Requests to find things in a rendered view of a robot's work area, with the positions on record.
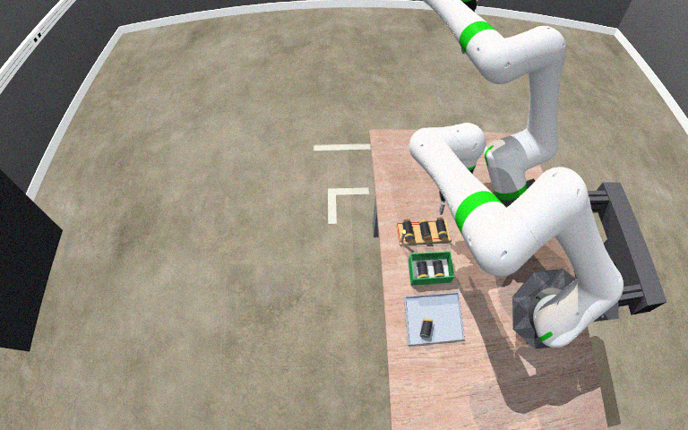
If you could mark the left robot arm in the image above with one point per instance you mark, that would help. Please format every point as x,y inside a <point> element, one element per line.
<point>502,239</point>

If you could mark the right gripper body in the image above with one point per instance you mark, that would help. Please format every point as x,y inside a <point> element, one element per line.
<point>471,4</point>

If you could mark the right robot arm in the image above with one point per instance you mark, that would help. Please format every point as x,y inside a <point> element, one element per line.
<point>540,52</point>

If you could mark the black battery with yellow band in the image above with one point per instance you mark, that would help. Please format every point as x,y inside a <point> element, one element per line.
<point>426,328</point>
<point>422,269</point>
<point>407,226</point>
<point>438,268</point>
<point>424,228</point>
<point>440,226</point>

